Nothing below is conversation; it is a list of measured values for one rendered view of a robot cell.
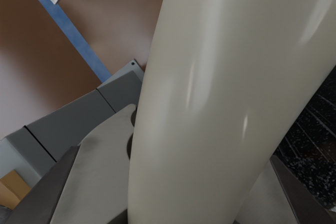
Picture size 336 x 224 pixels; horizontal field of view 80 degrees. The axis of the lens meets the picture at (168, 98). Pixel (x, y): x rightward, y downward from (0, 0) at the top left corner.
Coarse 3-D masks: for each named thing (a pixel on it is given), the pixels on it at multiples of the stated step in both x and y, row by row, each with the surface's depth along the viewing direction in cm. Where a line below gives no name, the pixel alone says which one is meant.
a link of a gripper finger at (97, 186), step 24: (120, 120) 11; (96, 144) 9; (120, 144) 9; (72, 168) 8; (96, 168) 8; (120, 168) 8; (72, 192) 7; (96, 192) 7; (120, 192) 7; (72, 216) 6; (96, 216) 6; (120, 216) 6
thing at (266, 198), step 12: (264, 168) 8; (264, 180) 8; (276, 180) 8; (252, 192) 7; (264, 192) 7; (276, 192) 7; (252, 204) 7; (264, 204) 7; (276, 204) 7; (288, 204) 7; (240, 216) 6; (252, 216) 6; (264, 216) 6; (276, 216) 7; (288, 216) 7
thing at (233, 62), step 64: (192, 0) 3; (256, 0) 2; (320, 0) 2; (192, 64) 3; (256, 64) 2; (320, 64) 2; (192, 128) 3; (256, 128) 3; (128, 192) 5; (192, 192) 4
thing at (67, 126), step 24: (120, 72) 130; (96, 96) 87; (120, 96) 102; (48, 120) 63; (72, 120) 71; (96, 120) 80; (0, 144) 52; (24, 144) 54; (48, 144) 59; (72, 144) 66; (0, 168) 56; (24, 168) 53; (48, 168) 56
